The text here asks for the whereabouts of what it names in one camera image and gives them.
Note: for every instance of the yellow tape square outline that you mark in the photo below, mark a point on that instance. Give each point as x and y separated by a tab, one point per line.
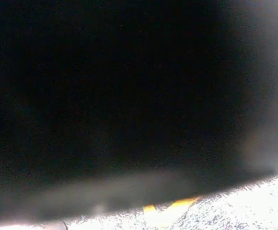
182	202

